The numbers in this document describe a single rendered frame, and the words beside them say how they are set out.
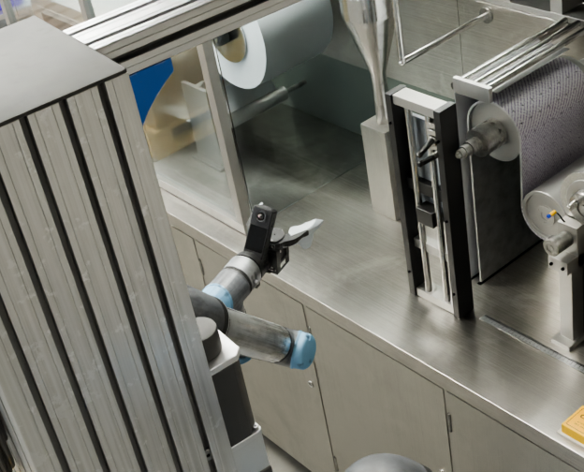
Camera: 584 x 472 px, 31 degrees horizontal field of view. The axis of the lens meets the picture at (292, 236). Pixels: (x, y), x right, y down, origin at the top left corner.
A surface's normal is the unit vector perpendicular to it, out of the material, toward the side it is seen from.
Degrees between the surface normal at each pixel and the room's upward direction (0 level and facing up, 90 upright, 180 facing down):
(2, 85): 0
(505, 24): 90
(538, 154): 92
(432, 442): 90
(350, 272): 0
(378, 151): 90
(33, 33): 0
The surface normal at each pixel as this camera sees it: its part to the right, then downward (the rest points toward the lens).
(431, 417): -0.75, 0.46
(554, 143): 0.64, 0.37
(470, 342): -0.16, -0.82
